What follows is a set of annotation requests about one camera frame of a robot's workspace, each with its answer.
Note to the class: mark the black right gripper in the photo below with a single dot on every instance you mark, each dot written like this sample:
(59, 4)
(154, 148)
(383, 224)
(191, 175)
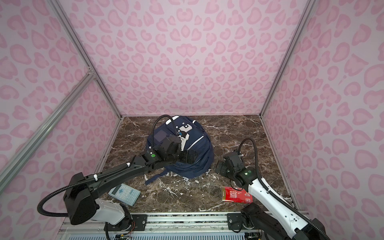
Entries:
(223, 166)

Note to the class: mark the aluminium diagonal frame bar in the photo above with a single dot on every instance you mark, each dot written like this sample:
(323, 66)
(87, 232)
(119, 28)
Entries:
(19, 160)

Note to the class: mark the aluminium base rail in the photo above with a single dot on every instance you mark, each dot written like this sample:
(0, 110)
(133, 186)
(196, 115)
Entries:
(188, 226)

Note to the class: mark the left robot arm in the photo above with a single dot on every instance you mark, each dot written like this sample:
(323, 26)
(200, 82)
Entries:
(83, 198)

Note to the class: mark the grey calculator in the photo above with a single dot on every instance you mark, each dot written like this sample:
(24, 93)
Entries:
(125, 194)

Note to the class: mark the aluminium frame corner post left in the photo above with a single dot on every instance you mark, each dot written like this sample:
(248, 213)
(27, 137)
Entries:
(79, 46)

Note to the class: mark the aluminium frame corner post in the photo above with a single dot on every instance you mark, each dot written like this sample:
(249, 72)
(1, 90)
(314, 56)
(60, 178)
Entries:
(79, 46)
(310, 7)

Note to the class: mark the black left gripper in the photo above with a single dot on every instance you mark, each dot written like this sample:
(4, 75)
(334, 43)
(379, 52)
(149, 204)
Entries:
(187, 159)

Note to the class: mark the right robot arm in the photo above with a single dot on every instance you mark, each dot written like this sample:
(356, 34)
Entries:
(284, 221)

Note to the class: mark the aluminium frame corner post right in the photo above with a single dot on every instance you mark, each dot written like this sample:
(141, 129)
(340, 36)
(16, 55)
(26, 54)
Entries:
(310, 7)

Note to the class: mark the red card box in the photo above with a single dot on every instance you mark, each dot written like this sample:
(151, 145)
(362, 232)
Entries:
(234, 196)

